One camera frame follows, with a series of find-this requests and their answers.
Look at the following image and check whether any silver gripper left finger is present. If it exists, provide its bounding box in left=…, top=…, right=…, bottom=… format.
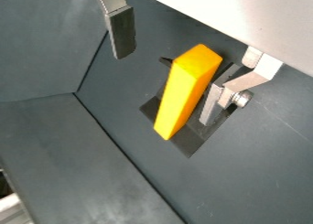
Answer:
left=99, top=0, right=135, bottom=59

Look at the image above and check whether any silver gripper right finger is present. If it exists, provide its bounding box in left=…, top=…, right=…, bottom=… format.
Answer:
left=199, top=47, right=283, bottom=126

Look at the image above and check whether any yellow rectangular block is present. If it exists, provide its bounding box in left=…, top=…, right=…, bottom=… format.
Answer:
left=154, top=44, right=222, bottom=140

